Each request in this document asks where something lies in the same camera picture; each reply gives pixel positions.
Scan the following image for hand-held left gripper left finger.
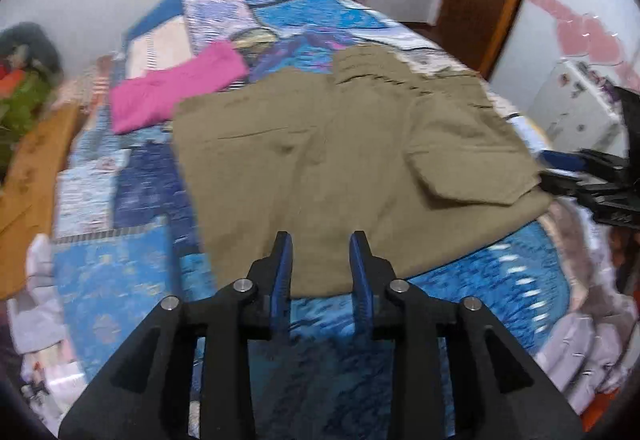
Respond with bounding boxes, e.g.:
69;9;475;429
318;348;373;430
57;231;294;440

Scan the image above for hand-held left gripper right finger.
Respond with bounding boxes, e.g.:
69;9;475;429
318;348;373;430
348;230;586;440

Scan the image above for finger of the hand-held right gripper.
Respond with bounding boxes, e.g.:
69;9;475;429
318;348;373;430
539;170;627;204
542;147;632;173

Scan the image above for khaki pants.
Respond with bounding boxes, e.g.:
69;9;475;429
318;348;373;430
172;44;553;298

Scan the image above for white stickered mini fridge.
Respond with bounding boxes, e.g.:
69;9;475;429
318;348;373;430
527;60;636;157

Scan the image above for pale pink fleece cloth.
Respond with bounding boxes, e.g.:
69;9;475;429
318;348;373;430
535;197;640;416

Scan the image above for blue patchwork quilt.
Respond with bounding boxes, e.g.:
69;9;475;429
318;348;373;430
52;0;573;440

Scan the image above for pink folded cloth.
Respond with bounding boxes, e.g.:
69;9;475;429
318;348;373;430
110;41;251;135

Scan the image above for white crumpled cloth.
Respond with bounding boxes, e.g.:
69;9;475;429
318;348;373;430
7;232;90;407

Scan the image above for striped pink cloth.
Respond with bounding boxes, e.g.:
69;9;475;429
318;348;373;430
82;54;127;112

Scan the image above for green patterned bag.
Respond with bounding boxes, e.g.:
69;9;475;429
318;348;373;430
0;70;55;177

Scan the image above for grey plush toy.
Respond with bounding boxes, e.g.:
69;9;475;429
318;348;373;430
0;22;63;81

